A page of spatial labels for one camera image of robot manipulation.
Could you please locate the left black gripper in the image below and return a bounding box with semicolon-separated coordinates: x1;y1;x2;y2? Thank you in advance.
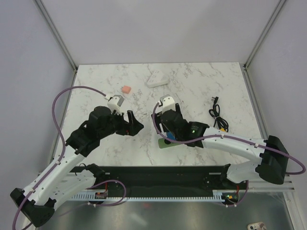
98;108;143;139

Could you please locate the blue cube socket adapter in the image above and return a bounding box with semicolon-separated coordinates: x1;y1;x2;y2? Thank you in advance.
166;132;176;140

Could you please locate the green power strip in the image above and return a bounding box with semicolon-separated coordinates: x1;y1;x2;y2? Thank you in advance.
158;138;180;149

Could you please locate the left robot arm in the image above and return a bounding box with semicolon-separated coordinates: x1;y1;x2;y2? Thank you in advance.
10;106;144;227

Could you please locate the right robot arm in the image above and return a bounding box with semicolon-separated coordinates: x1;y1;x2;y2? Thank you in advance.
154;104;288;189

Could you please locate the pink plug adapter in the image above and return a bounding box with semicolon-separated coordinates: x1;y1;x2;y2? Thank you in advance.
121;85;131;94

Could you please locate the white triangular power strip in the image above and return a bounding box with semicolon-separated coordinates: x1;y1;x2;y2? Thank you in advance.
146;70;169;88

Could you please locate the smartphone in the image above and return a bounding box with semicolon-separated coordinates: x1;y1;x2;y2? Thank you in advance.
247;222;267;230

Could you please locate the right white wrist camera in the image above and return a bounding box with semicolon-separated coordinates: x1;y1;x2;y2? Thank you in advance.
158;94;176;113

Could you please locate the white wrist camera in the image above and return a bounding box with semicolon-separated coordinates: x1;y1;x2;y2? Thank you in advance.
105;94;124;115
158;94;176;113

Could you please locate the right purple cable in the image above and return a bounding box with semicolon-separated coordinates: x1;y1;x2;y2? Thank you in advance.
151;102;307;207

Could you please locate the purple cable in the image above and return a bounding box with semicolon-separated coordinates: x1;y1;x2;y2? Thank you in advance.
12;86;127;230
151;102;307;207

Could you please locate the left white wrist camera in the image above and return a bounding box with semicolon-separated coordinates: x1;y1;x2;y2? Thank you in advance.
105;94;124;115

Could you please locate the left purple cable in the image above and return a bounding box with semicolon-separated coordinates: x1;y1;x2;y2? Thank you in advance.
12;86;127;230

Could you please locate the black power cord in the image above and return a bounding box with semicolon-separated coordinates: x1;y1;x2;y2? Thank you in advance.
208;95;229;132

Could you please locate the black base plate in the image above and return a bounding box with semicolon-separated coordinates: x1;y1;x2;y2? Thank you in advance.
69;164;249;199

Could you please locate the white slotted cable duct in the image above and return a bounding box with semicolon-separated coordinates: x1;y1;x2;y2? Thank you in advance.
69;190;239;202

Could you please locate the left aluminium frame post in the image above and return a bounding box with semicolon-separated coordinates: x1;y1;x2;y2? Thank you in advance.
33;0;78;73

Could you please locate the aluminium frame post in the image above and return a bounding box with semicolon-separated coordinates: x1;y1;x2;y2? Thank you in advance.
241;0;287;71
33;0;78;73

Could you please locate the right aluminium frame post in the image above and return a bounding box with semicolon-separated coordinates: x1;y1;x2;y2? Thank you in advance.
241;0;287;71

